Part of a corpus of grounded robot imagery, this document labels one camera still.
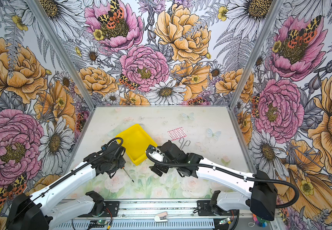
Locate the white vented cable duct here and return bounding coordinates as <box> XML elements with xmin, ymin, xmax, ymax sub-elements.
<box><xmin>54</xmin><ymin>218</ymin><xmax>215</xmax><ymax>230</ymax></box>

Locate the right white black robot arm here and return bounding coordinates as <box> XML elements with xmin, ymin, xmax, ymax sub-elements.
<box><xmin>146</xmin><ymin>141</ymin><xmax>277</xmax><ymax>221</ymax></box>

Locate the right black corrugated cable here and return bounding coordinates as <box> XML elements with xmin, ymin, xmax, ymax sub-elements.
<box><xmin>145</xmin><ymin>145</ymin><xmax>300</xmax><ymax>209</ymax></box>

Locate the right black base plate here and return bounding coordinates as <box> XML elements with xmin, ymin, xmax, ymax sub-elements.
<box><xmin>196</xmin><ymin>200</ymin><xmax>238</xmax><ymax>216</ymax></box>

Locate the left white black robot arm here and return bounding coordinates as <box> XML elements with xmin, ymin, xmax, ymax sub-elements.
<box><xmin>6</xmin><ymin>138</ymin><xmax>126</xmax><ymax>230</ymax></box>

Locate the black orange handled screwdriver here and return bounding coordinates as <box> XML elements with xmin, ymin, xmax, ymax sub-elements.
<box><xmin>122</xmin><ymin>167</ymin><xmax>135</xmax><ymax>183</ymax></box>

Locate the green circuit board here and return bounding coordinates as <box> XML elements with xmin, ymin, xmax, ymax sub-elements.
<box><xmin>87</xmin><ymin>219</ymin><xmax>112</xmax><ymax>230</ymax></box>

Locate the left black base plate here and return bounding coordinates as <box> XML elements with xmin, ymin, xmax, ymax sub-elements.
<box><xmin>79</xmin><ymin>201</ymin><xmax>120</xmax><ymax>218</ymax></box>

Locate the aluminium mounting rail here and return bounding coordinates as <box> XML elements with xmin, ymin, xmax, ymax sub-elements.
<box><xmin>47</xmin><ymin>192</ymin><xmax>276</xmax><ymax>227</ymax></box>

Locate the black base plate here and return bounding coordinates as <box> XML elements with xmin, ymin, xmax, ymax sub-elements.
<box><xmin>79</xmin><ymin>201</ymin><xmax>120</xmax><ymax>218</ymax></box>
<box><xmin>196</xmin><ymin>200</ymin><xmax>238</xmax><ymax>216</ymax></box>

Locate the yellow plastic bin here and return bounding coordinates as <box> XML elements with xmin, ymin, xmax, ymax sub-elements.
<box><xmin>116</xmin><ymin>124</ymin><xmax>157</xmax><ymax>166</ymax></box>

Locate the small circuit board right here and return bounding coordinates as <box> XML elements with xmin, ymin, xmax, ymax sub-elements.
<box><xmin>218</xmin><ymin>217</ymin><xmax>231</xmax><ymax>225</ymax></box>

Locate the pink patterned card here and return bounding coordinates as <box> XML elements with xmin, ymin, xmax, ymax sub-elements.
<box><xmin>167</xmin><ymin>127</ymin><xmax>187</xmax><ymax>141</ymax></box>

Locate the colourful round toy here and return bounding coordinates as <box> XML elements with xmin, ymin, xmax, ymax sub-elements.
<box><xmin>253</xmin><ymin>214</ymin><xmax>268</xmax><ymax>228</ymax></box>

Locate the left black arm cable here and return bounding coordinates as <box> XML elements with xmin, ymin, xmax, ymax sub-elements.
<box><xmin>10</xmin><ymin>137</ymin><xmax>124</xmax><ymax>213</ymax></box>

